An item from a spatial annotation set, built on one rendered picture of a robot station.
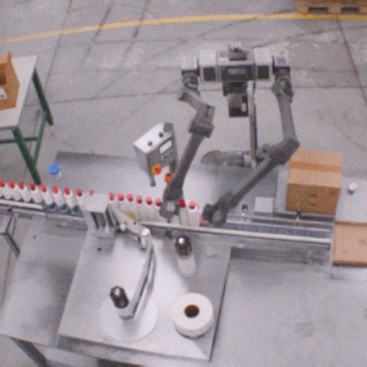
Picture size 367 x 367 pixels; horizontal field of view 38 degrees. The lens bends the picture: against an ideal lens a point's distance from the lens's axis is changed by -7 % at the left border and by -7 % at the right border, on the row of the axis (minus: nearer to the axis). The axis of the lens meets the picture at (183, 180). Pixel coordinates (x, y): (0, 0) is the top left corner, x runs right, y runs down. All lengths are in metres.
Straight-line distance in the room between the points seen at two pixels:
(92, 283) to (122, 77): 2.71
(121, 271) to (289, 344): 0.97
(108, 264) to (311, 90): 2.75
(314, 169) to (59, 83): 3.10
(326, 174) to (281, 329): 0.86
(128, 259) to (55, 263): 0.44
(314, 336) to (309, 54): 3.27
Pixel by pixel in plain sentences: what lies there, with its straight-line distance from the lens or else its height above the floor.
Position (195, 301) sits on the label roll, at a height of 1.02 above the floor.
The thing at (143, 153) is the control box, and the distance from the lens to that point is 2.68.
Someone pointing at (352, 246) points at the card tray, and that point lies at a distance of 3.13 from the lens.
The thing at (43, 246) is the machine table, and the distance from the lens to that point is 3.28.
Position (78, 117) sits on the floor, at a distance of 5.05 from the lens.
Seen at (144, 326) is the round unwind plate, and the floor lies 0.89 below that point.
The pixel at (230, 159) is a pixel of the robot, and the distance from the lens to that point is 3.96.
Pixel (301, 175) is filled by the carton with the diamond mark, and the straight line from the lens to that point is 3.00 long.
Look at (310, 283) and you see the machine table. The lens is 2.99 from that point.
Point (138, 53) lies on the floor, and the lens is 5.55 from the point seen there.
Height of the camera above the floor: 3.49
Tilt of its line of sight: 53 degrees down
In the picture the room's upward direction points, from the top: 9 degrees counter-clockwise
